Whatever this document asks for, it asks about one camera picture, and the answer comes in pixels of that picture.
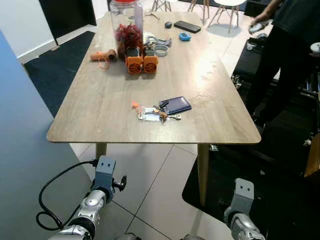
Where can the grey handheld controller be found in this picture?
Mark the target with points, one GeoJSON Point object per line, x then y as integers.
{"type": "Point", "coordinates": [257, 29]}

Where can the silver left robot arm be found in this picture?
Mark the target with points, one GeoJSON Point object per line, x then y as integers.
{"type": "Point", "coordinates": [86, 211]}

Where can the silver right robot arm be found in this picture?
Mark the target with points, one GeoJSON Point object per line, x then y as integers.
{"type": "Point", "coordinates": [242, 225]}

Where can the keys with orange tag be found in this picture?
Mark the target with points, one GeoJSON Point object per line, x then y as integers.
{"type": "Point", "coordinates": [152, 115]}

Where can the person's hand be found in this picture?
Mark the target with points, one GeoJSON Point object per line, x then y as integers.
{"type": "Point", "coordinates": [262, 21]}

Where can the grey robot left leg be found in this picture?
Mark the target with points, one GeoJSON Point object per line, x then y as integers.
{"type": "Point", "coordinates": [127, 237]}

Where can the grey robot leg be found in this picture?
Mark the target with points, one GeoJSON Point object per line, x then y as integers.
{"type": "Point", "coordinates": [127, 237]}
{"type": "Point", "coordinates": [192, 237]}

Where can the wooden dining table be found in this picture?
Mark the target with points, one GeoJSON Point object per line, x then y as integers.
{"type": "Point", "coordinates": [125, 95]}

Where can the grey robot right leg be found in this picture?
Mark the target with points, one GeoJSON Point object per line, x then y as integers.
{"type": "Point", "coordinates": [192, 237]}

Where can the dark blue wallet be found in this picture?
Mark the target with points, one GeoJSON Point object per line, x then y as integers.
{"type": "Point", "coordinates": [176, 105]}

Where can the blue grey partition panel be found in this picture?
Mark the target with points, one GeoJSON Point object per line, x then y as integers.
{"type": "Point", "coordinates": [25, 150]}

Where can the orange black device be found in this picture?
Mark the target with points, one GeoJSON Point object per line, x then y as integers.
{"type": "Point", "coordinates": [133, 63]}
{"type": "Point", "coordinates": [150, 62]}

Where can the brown wooden board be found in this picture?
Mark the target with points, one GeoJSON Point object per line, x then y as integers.
{"type": "Point", "coordinates": [314, 157]}

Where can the dark blue rug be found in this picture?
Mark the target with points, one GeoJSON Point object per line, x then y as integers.
{"type": "Point", "coordinates": [60, 70]}

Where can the black floor mat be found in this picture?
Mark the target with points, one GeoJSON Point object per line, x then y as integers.
{"type": "Point", "coordinates": [260, 200]}

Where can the clear jar with red lid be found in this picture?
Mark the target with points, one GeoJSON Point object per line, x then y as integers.
{"type": "Point", "coordinates": [127, 30]}

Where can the black door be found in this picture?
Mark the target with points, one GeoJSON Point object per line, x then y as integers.
{"type": "Point", "coordinates": [67, 15]}

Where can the black equipment case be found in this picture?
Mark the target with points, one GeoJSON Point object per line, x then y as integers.
{"type": "Point", "coordinates": [250, 60]}

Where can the white cup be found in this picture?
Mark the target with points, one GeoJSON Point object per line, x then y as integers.
{"type": "Point", "coordinates": [315, 47]}

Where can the person in dark clothes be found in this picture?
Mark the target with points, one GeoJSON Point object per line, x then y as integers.
{"type": "Point", "coordinates": [280, 55]}

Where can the white chair with wooden legs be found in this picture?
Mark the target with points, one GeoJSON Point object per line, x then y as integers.
{"type": "Point", "coordinates": [227, 7]}

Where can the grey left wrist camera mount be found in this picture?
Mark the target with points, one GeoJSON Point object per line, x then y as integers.
{"type": "Point", "coordinates": [105, 172]}

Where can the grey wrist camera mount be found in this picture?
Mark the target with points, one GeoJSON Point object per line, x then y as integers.
{"type": "Point", "coordinates": [105, 172]}
{"type": "Point", "coordinates": [243, 192]}

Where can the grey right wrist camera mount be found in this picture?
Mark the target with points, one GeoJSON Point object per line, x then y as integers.
{"type": "Point", "coordinates": [243, 192]}

